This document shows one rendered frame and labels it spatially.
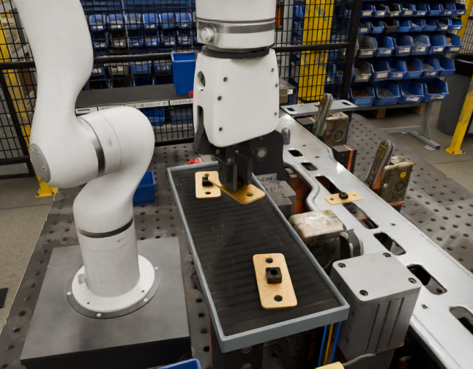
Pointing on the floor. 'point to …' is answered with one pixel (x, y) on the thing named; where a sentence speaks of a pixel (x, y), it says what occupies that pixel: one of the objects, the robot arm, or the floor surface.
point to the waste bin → (456, 91)
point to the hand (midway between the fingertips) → (235, 170)
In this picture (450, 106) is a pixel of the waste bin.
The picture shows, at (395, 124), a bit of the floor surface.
